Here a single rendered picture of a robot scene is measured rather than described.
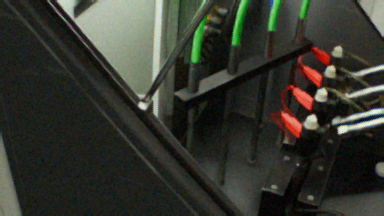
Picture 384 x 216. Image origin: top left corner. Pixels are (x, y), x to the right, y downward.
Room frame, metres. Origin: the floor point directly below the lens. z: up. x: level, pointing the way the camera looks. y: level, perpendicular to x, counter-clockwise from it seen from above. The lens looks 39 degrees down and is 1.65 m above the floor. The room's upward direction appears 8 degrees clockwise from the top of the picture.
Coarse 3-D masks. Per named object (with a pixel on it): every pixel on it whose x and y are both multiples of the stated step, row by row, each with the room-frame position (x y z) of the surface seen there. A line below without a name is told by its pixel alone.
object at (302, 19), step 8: (304, 0) 0.95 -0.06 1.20; (304, 8) 0.95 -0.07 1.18; (304, 16) 0.95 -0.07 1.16; (304, 24) 0.95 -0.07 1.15; (296, 32) 0.95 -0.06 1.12; (304, 32) 0.95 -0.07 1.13; (296, 40) 0.95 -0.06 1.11; (352, 72) 0.93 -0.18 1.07; (360, 72) 0.92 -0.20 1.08; (368, 72) 0.91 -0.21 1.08; (376, 72) 0.91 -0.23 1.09; (352, 80) 0.92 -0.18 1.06
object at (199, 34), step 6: (204, 0) 0.74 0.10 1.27; (204, 18) 0.74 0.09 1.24; (204, 24) 0.74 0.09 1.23; (198, 30) 0.74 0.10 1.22; (204, 30) 0.75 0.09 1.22; (198, 36) 0.74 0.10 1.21; (198, 42) 0.74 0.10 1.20; (192, 48) 0.74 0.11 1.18; (198, 48) 0.74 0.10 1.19; (192, 54) 0.74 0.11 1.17; (198, 54) 0.74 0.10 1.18; (192, 60) 0.74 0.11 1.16; (198, 60) 0.74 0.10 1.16; (192, 66) 0.74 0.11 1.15; (198, 66) 0.74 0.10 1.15
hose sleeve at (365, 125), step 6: (372, 120) 0.68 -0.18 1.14; (378, 120) 0.68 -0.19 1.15; (348, 126) 0.69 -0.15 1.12; (354, 126) 0.68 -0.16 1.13; (360, 126) 0.68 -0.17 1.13; (366, 126) 0.68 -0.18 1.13; (372, 126) 0.67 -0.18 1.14; (378, 126) 0.67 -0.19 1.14; (348, 132) 0.68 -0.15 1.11; (354, 132) 0.68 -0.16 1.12; (360, 132) 0.68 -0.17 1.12; (366, 132) 0.68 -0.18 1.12
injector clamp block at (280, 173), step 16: (336, 96) 0.96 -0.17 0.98; (336, 112) 0.91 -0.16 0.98; (320, 144) 0.80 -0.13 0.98; (336, 144) 0.81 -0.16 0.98; (288, 160) 0.75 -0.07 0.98; (320, 160) 0.76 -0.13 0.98; (272, 176) 0.70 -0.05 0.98; (288, 176) 0.71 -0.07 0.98; (320, 176) 0.72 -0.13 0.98; (272, 192) 0.66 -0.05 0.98; (288, 192) 0.72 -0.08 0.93; (304, 192) 0.67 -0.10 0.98; (320, 192) 0.68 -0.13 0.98; (272, 208) 0.66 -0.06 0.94; (304, 208) 0.65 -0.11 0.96
